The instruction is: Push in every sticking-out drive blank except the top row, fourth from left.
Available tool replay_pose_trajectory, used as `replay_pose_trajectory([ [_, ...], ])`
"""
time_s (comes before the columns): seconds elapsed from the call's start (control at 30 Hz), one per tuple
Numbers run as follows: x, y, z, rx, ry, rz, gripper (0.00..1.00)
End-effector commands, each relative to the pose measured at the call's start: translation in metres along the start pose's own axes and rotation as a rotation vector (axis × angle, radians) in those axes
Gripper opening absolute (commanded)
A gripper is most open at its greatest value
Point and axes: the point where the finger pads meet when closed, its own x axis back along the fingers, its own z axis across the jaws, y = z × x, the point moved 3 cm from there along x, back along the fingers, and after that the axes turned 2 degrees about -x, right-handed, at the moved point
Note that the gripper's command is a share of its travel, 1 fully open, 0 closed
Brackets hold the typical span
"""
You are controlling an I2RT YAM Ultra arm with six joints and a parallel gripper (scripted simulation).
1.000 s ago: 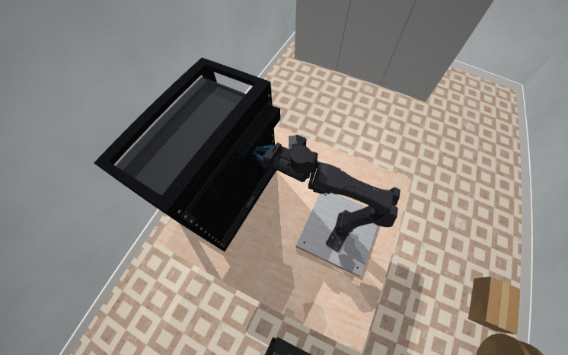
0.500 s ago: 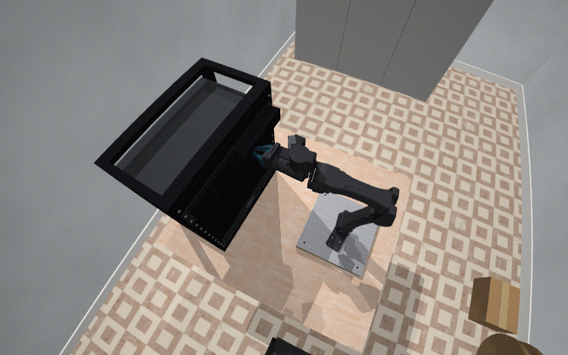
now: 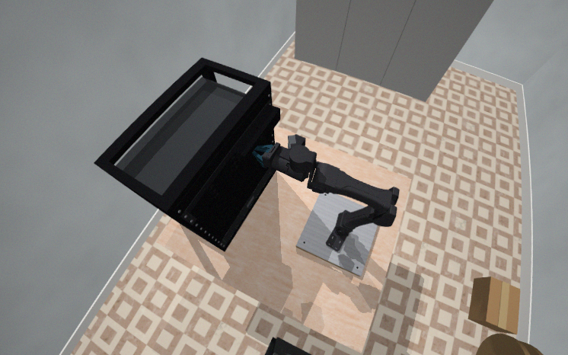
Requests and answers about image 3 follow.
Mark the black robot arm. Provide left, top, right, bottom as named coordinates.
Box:
left=276, top=134, right=400, bottom=251

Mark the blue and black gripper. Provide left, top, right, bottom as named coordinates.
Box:
left=252, top=142, right=290, bottom=175

